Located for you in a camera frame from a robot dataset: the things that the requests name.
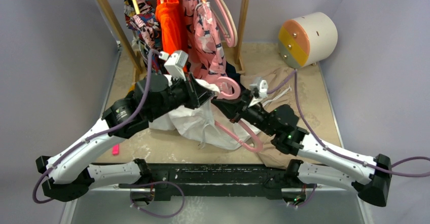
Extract round white drawer cabinet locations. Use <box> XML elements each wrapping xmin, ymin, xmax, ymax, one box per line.
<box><xmin>278</xmin><ymin>12</ymin><xmax>338</xmax><ymax>69</ymax></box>

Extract beige shorts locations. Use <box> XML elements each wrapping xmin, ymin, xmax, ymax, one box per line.
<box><xmin>240</xmin><ymin>64</ymin><xmax>323</xmax><ymax>169</ymax></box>

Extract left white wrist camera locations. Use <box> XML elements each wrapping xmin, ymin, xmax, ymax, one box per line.
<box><xmin>159</xmin><ymin>50</ymin><xmax>189</xmax><ymax>80</ymax></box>

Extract pink wooden hanger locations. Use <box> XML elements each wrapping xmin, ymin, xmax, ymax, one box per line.
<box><xmin>214</xmin><ymin>77</ymin><xmax>263</xmax><ymax>153</ymax></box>
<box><xmin>214</xmin><ymin>0</ymin><xmax>238</xmax><ymax>48</ymax></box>

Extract pink plastic clip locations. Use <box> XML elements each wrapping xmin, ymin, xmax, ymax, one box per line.
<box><xmin>111</xmin><ymin>144</ymin><xmax>120</xmax><ymax>156</ymax></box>

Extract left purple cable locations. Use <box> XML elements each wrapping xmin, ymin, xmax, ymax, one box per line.
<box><xmin>31</xmin><ymin>49</ymin><xmax>169</xmax><ymax>205</ymax></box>

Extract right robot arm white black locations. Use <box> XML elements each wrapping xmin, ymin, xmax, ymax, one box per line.
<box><xmin>211</xmin><ymin>90</ymin><xmax>391</xmax><ymax>207</ymax></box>

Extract navy blue shorts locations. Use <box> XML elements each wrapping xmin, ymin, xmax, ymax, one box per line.
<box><xmin>225</xmin><ymin>61</ymin><xmax>243</xmax><ymax>88</ymax></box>

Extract orange mesh shorts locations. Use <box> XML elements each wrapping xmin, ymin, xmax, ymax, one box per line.
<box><xmin>156</xmin><ymin>0</ymin><xmax>188</xmax><ymax>54</ymax></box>

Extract comic print shorts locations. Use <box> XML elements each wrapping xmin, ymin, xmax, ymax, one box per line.
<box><xmin>124</xmin><ymin>0</ymin><xmax>163</xmax><ymax>68</ymax></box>

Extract white shorts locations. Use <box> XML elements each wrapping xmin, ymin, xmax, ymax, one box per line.
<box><xmin>148</xmin><ymin>74</ymin><xmax>263</xmax><ymax>151</ymax></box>

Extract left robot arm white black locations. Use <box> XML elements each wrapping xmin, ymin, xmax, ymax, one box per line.
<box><xmin>36</xmin><ymin>73</ymin><xmax>219</xmax><ymax>202</ymax></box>

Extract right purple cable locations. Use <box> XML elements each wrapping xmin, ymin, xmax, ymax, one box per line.
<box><xmin>267</xmin><ymin>69</ymin><xmax>430</xmax><ymax>178</ymax></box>

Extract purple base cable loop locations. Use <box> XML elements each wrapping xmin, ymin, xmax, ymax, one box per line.
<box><xmin>129</xmin><ymin>182</ymin><xmax>186</xmax><ymax>219</ymax></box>

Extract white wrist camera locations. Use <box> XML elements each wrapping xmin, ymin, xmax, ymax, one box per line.
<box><xmin>159</xmin><ymin>50</ymin><xmax>189</xmax><ymax>80</ymax></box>
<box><xmin>248</xmin><ymin>77</ymin><xmax>268</xmax><ymax>107</ymax></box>

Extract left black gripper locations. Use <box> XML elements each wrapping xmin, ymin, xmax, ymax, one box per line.
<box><xmin>149</xmin><ymin>71</ymin><xmax>216</xmax><ymax>121</ymax></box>

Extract pink shark print shorts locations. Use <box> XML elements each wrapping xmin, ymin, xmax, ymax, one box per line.
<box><xmin>182</xmin><ymin>0</ymin><xmax>227</xmax><ymax>84</ymax></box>

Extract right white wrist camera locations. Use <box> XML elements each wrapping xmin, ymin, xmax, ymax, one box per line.
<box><xmin>248</xmin><ymin>77</ymin><xmax>268</xmax><ymax>107</ymax></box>

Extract wooden clothes rack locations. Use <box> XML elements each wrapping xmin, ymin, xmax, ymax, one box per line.
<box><xmin>96</xmin><ymin>0</ymin><xmax>249</xmax><ymax>83</ymax></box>

